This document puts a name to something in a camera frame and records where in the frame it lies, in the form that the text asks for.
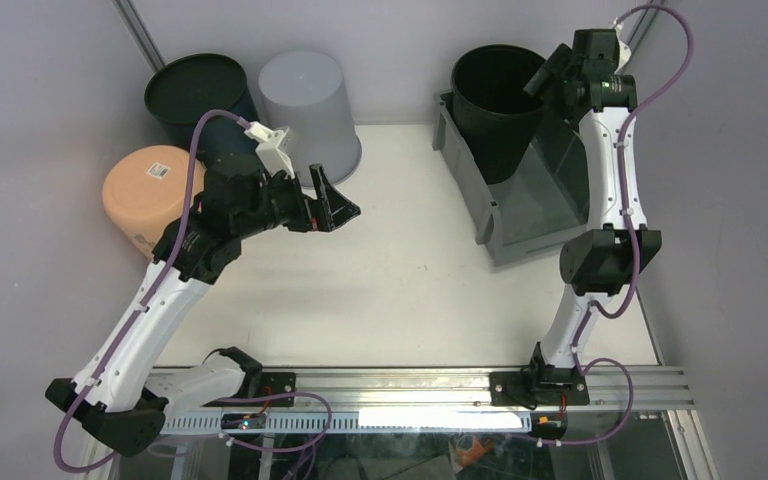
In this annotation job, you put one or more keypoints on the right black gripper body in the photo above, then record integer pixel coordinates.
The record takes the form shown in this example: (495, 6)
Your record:
(571, 77)

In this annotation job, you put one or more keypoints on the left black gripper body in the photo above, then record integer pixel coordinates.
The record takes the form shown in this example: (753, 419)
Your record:
(290, 207)

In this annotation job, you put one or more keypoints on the black cylindrical bin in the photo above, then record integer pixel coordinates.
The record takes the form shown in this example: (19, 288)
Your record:
(492, 111)

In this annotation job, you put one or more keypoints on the grey storage crate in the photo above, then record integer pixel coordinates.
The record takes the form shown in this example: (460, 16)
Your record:
(540, 207)

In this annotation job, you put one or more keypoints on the grey plastic bucket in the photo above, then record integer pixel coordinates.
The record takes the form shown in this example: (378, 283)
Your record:
(305, 91)

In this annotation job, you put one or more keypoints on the orange plastic bucket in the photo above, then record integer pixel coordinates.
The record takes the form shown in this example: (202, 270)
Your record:
(144, 192)

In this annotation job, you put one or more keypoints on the dark blue cylindrical container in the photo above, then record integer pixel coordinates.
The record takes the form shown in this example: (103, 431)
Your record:
(179, 94)

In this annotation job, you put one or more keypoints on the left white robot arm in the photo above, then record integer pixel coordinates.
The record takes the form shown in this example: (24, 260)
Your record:
(113, 397)

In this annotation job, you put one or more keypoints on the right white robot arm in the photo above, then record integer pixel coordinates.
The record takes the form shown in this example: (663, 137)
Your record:
(608, 257)

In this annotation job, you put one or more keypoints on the small green circuit board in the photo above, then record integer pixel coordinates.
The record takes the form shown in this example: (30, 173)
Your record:
(243, 421)

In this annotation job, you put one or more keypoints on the orange object under table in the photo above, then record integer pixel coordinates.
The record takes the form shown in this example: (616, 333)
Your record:
(465, 450)

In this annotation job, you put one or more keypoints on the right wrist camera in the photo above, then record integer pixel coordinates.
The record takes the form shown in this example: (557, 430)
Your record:
(624, 48)

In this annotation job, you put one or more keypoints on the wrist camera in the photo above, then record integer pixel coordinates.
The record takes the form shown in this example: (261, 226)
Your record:
(273, 147)
(624, 48)

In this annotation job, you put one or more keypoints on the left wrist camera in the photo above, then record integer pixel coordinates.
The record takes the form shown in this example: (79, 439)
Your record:
(273, 147)

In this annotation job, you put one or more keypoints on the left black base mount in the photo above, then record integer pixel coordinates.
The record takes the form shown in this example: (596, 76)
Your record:
(268, 391)

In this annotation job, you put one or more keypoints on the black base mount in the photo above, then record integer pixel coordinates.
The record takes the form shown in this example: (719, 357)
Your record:
(268, 391)
(530, 391)

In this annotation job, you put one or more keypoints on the white slotted cable duct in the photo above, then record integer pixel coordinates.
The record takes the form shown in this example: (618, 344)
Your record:
(382, 420)

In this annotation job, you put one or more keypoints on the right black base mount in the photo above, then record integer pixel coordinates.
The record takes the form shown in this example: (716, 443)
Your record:
(530, 391)

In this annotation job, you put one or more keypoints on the aluminium frame rail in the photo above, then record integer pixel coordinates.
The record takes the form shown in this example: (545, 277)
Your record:
(643, 388)

